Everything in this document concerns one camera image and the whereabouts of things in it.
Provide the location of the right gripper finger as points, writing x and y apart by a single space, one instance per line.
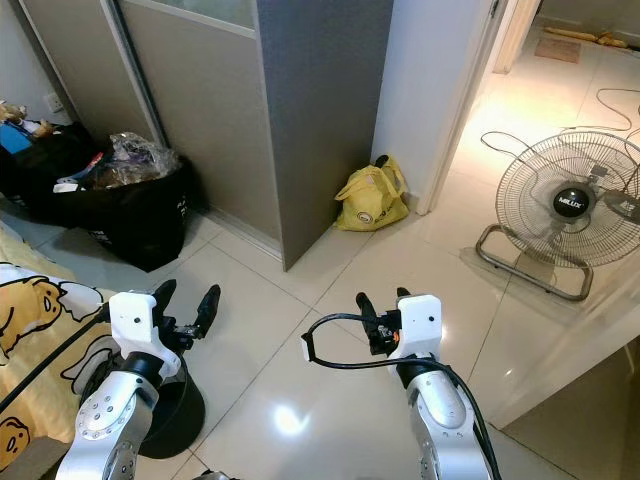
366 310
403 294

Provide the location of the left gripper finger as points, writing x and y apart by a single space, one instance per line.
163 290
208 305

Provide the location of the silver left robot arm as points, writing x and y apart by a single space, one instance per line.
115 420

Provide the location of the large black shopping bag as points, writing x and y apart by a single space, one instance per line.
140 230

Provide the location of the black round stand base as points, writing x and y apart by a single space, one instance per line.
180 410

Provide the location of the yellow tote bag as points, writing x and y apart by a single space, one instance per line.
370 205

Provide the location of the yellow cartoon print bedsheet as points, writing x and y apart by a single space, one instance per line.
40 310

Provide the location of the clear crumpled plastic bag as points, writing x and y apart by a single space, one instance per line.
145 158

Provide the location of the black bag with blue item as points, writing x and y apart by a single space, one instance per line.
40 180

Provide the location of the grey sliding door wardrobe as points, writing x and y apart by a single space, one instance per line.
230 120

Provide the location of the metal floor fan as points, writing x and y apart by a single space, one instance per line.
575 200

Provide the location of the small brown toy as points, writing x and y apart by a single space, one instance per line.
40 128

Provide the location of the blue packet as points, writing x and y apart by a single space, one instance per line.
15 138

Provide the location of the brown door mat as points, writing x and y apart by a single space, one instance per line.
557 48

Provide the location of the yellow cloth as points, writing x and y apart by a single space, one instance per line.
610 40

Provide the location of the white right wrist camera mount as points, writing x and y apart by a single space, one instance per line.
420 325

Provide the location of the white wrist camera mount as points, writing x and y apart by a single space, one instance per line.
420 325
135 320

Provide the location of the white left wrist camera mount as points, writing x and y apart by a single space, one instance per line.
135 320

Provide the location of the white door frame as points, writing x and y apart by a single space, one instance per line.
420 80

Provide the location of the white wall socket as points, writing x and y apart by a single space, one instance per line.
53 103

